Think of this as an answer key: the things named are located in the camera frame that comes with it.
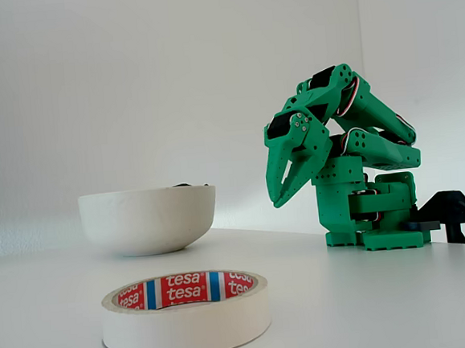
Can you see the black cloth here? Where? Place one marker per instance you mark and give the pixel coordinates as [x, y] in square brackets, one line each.
[185, 184]

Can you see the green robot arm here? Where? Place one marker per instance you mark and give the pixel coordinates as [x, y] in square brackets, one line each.
[372, 106]

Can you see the white tesa tape roll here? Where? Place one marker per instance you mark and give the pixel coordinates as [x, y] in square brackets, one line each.
[188, 330]

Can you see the black table clamp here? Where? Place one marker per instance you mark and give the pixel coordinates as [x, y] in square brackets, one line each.
[449, 209]

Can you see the green gripper black motor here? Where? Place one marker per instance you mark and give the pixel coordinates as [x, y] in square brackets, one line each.
[286, 150]

